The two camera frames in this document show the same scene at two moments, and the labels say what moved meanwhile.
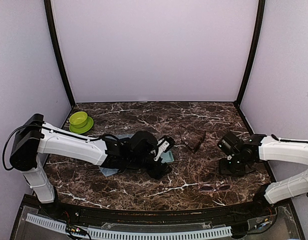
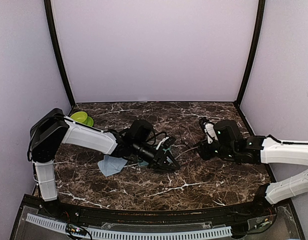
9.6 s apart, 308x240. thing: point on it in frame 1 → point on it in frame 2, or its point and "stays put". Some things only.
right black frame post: x=259 y=26 stays put
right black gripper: x=223 y=169 → x=204 y=153
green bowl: x=78 y=119 stays put
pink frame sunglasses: x=209 y=188 → x=185 y=151
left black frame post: x=49 y=13 stays put
